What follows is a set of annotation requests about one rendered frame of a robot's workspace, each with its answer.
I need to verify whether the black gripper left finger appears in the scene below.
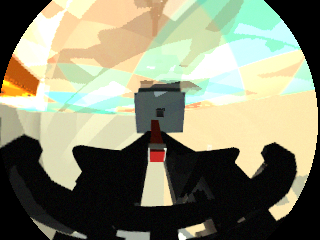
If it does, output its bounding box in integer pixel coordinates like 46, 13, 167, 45
72, 131, 152, 207

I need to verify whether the red square peg with white band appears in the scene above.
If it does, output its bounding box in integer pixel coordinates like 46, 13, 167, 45
148, 120, 167, 163

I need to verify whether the grey sloped panel with square hole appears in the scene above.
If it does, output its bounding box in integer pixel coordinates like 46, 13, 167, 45
133, 88, 185, 135

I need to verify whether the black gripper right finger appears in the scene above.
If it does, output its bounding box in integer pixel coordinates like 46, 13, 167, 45
161, 132, 240, 205

